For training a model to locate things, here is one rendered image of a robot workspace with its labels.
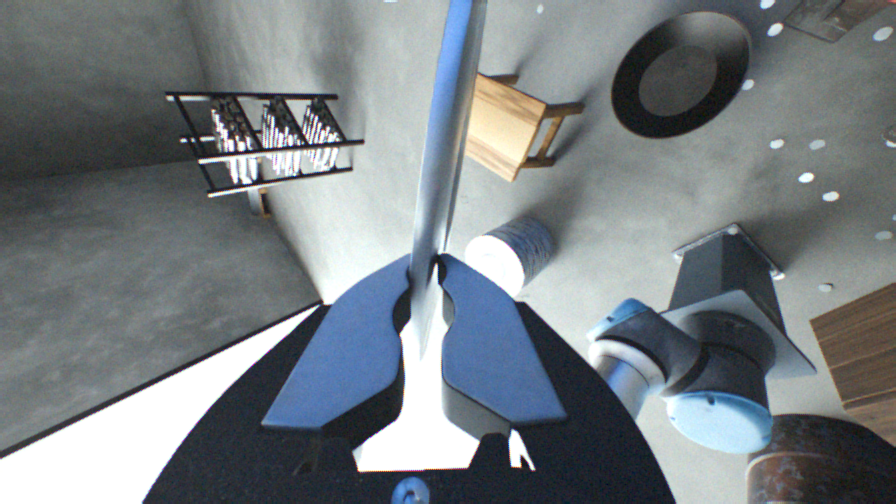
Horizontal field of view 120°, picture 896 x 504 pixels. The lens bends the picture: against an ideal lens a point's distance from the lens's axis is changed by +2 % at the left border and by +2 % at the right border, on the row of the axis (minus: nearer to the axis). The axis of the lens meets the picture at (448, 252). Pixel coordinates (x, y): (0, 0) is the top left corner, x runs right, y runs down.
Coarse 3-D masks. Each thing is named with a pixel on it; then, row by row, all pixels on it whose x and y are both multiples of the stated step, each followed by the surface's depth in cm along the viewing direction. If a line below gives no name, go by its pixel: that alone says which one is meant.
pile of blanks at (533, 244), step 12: (504, 228) 113; (516, 228) 113; (528, 228) 115; (540, 228) 118; (504, 240) 103; (516, 240) 106; (528, 240) 109; (540, 240) 114; (552, 240) 120; (516, 252) 102; (528, 252) 105; (540, 252) 111; (552, 252) 120; (528, 264) 106; (540, 264) 112; (528, 276) 105
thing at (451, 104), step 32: (448, 32) 8; (480, 32) 17; (448, 64) 8; (448, 96) 8; (448, 128) 9; (448, 160) 10; (448, 192) 13; (416, 224) 9; (448, 224) 28; (416, 256) 10; (416, 288) 10; (416, 320) 12; (416, 352) 14
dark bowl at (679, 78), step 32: (672, 32) 70; (704, 32) 67; (736, 32) 62; (640, 64) 78; (672, 64) 75; (704, 64) 71; (736, 64) 65; (640, 96) 82; (672, 96) 78; (704, 96) 73; (640, 128) 82; (672, 128) 77
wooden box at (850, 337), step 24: (888, 288) 62; (840, 312) 68; (864, 312) 63; (888, 312) 58; (816, 336) 68; (840, 336) 63; (864, 336) 59; (888, 336) 55; (840, 360) 59; (864, 360) 55; (888, 360) 52; (840, 384) 56; (864, 384) 52; (888, 384) 49; (864, 408) 50; (888, 408) 48; (888, 432) 49
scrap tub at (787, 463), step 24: (792, 432) 79; (816, 432) 76; (840, 432) 74; (864, 432) 72; (768, 456) 78; (792, 456) 74; (816, 456) 71; (840, 456) 69; (864, 456) 67; (888, 456) 67; (768, 480) 74; (792, 480) 69; (816, 480) 67; (840, 480) 65; (864, 480) 63; (888, 480) 62
